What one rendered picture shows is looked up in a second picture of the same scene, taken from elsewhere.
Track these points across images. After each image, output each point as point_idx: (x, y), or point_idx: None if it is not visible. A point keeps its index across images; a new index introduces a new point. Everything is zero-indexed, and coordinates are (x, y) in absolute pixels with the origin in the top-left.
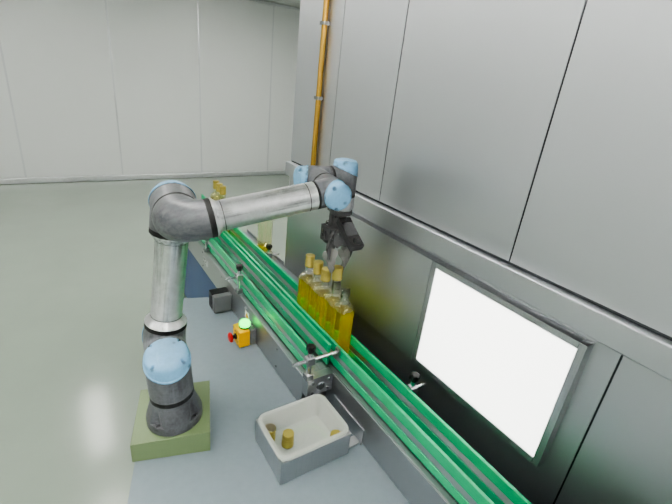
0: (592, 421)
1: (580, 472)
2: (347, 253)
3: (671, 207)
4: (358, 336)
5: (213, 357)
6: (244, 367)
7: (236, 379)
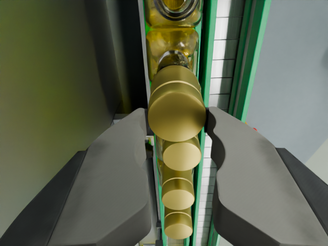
0: None
1: None
2: (105, 176)
3: None
4: (98, 45)
5: (277, 115)
6: (258, 85)
7: (279, 68)
